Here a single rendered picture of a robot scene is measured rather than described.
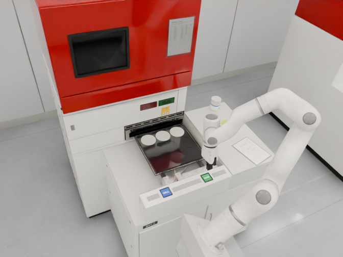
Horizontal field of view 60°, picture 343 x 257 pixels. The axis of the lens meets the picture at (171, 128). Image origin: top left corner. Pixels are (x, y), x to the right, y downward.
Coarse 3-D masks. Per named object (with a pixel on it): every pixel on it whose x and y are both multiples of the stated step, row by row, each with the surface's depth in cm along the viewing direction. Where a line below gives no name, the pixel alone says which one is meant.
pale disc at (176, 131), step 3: (171, 129) 211; (174, 129) 211; (177, 129) 211; (180, 129) 211; (171, 132) 208; (174, 132) 208; (177, 132) 209; (180, 132) 209; (183, 132) 209; (174, 135) 206; (177, 135) 206; (180, 135) 207
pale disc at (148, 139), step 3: (147, 135) 204; (150, 135) 205; (141, 138) 202; (144, 138) 202; (147, 138) 202; (150, 138) 202; (153, 138) 203; (141, 141) 200; (144, 141) 200; (147, 141) 200; (150, 141) 200; (153, 141) 201; (144, 144) 198; (147, 144) 198; (150, 144) 198
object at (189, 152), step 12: (156, 132) 207; (168, 132) 208; (156, 144) 199; (168, 144) 199; (180, 144) 200; (192, 144) 201; (156, 156) 191; (168, 156) 192; (180, 156) 192; (192, 156) 193; (156, 168) 183; (168, 168) 184
